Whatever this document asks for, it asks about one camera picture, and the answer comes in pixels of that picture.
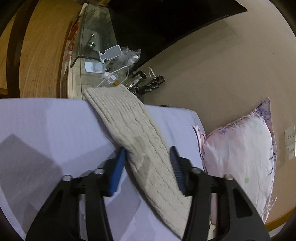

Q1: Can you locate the cream cable-knit garment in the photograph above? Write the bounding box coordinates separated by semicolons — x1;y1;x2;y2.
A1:
84;85;203;238

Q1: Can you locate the pink floral pillow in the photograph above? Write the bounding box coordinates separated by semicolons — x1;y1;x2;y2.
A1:
194;98;277;222

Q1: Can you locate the glass top side table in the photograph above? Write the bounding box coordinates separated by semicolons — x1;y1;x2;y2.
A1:
60;4;117;99

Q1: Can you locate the white phone holder stand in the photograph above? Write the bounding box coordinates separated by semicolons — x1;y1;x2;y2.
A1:
84;45;122;74

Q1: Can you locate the clear plastic bag with bottles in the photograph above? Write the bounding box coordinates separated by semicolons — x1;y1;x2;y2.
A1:
114;47;141;70

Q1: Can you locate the wooden headboard frame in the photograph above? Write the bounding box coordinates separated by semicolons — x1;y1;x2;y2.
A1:
265;209;293;232

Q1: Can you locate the white wall socket plate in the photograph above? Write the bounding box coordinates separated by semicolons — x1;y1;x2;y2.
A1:
285;126;295;161

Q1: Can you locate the white charging cable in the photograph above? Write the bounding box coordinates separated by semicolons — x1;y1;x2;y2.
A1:
96;66;130;88

